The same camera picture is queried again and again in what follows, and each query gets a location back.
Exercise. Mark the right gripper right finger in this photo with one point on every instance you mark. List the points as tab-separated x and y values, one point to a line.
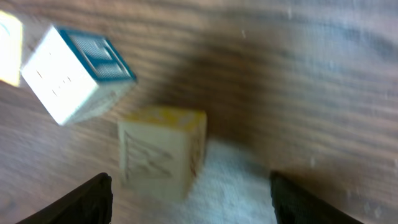
295	205

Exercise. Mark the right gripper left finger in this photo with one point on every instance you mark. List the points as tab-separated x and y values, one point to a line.
90	203

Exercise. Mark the yellow top far block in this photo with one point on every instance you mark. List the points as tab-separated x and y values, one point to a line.
162	150

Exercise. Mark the blue letter P block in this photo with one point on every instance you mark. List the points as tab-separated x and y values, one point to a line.
77	75

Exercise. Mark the white block blue side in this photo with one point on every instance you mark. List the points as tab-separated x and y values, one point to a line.
11	48

